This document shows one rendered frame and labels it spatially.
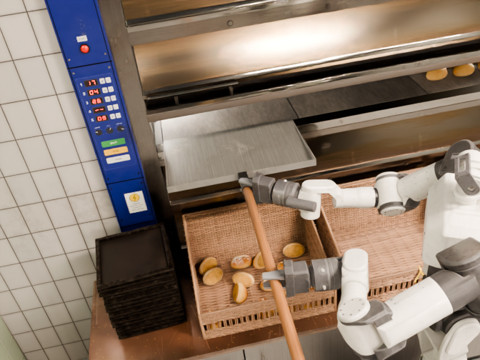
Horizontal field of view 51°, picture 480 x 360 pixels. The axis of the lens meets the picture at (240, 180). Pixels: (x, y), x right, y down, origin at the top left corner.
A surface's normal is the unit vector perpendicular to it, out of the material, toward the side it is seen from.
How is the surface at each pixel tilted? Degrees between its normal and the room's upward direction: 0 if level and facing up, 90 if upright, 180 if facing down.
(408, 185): 57
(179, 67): 70
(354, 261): 15
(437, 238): 85
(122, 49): 90
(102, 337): 0
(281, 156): 0
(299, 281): 90
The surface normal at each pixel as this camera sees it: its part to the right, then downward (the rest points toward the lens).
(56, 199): 0.19, 0.57
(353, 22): 0.14, 0.26
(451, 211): -0.11, -0.80
